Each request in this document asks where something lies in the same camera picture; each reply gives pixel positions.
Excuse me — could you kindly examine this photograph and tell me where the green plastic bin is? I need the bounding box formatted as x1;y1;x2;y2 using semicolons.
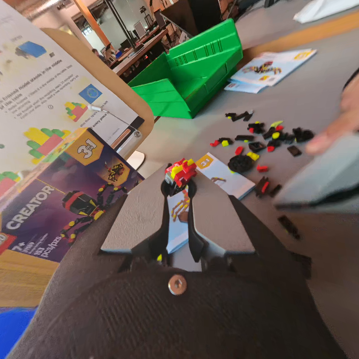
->
128;18;244;120

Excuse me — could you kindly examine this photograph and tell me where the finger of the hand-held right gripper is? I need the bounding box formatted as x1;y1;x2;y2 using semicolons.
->
273;132;359;211

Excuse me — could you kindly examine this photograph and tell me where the person's right hand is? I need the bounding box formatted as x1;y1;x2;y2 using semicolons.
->
306;87;359;157

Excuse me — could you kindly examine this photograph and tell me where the purple lego set box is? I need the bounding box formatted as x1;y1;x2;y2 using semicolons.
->
0;128;145;308

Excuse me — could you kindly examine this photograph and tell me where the red yellow black lego model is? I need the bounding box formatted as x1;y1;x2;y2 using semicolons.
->
164;158;198;188

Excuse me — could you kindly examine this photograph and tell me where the open spider instruction booklet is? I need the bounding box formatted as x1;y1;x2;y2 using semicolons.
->
166;153;256;254

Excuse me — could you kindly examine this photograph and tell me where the pile of lego pieces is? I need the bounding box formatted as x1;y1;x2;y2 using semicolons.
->
209;111;316;240

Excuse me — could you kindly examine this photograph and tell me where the closed instruction booklet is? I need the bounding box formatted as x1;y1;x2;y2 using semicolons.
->
225;49;317;94

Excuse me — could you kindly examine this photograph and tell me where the blue plastic bin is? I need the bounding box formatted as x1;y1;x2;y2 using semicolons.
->
0;307;39;359

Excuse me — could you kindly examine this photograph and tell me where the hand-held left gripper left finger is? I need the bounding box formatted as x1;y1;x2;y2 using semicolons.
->
101;179;170;261

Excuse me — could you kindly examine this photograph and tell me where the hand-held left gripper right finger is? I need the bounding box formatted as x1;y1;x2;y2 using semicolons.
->
188;177;256;264

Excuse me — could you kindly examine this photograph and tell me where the printed instruction sheet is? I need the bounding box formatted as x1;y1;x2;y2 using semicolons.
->
0;3;141;174

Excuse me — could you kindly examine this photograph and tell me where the crumpled white paper bag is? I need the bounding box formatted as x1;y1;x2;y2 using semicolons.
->
293;0;359;24

